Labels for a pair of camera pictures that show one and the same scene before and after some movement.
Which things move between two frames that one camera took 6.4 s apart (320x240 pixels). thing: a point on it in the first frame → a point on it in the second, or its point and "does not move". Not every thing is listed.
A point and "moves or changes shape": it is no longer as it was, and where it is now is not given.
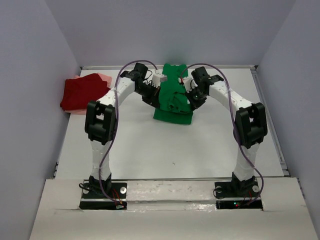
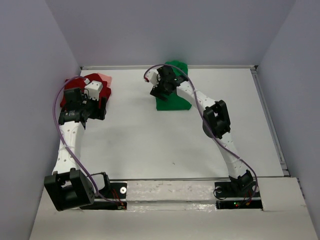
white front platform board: [172, 209] does not move
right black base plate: [238, 195] does not move
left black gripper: [153, 99] → [99, 113]
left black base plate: [92, 197] does not move
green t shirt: [175, 107] moves or changes shape
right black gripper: [195, 104] → [156, 91]
